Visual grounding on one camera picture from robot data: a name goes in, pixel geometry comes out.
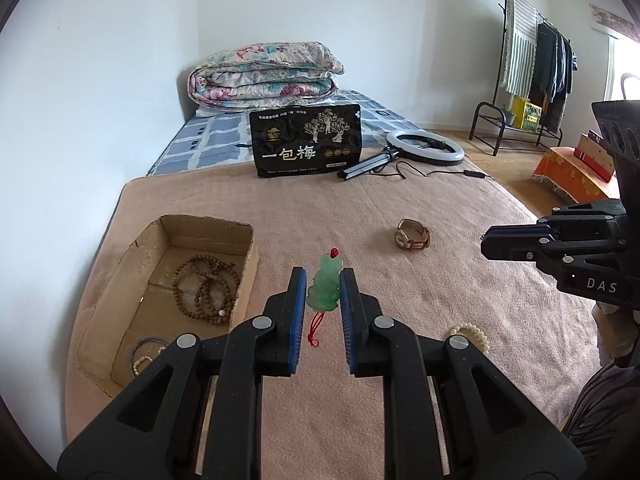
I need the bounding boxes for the thin dark metal bangle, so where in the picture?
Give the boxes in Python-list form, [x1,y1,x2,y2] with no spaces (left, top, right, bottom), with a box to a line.
[128,336,169,377]

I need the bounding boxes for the red and beige boxes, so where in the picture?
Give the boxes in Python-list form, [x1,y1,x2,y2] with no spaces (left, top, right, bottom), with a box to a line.
[574,132,615,182]

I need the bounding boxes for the green jade pendant red cord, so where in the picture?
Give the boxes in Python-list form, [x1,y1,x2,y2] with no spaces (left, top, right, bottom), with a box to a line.
[305,246,346,349]

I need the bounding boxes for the black folded tripod stand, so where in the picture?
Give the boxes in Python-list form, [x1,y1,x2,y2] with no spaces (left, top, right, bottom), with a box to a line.
[337,148,399,181]

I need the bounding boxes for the white pearl necklace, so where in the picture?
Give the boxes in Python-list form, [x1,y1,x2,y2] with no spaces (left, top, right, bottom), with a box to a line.
[130,342,172,377]

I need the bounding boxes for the orange patterned low table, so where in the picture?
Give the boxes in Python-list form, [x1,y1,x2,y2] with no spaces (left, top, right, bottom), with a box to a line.
[532,146,620,204]

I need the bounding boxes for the cream bead bracelet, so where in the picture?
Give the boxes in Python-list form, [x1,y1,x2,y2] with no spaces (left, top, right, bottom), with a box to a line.
[447,322,494,357]

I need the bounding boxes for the red leather strap watch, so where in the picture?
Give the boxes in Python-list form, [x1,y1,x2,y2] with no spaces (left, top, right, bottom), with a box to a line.
[394,219,431,250]

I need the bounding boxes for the black snack bag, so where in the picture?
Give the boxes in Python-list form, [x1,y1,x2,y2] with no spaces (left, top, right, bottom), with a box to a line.
[250,104,362,178]

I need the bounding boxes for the white ring light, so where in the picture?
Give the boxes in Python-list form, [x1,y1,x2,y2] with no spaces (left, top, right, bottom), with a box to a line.
[386,130,465,166]

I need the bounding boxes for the wooden bead mala necklace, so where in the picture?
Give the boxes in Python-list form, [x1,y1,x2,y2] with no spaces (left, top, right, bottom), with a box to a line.
[171,252,242,328]

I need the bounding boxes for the pink bed blanket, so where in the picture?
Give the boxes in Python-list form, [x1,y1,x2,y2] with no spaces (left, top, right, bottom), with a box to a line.
[88,164,599,479]

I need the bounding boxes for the yellow green box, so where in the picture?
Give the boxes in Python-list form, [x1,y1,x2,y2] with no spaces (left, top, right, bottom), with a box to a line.
[511,96,542,131]

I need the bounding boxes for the brown cardboard box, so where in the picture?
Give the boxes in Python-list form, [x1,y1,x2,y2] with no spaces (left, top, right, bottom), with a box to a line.
[75,214,259,398]

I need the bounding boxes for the hanging dark clothes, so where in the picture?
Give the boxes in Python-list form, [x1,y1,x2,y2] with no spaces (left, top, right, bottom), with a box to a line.
[528,22,577,133]

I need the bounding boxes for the folded floral quilt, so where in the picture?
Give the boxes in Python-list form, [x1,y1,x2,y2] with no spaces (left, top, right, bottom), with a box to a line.
[186,41,345,110]

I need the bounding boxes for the black metal clothes rack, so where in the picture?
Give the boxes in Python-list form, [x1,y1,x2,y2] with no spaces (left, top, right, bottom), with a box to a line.
[469,0,577,156]

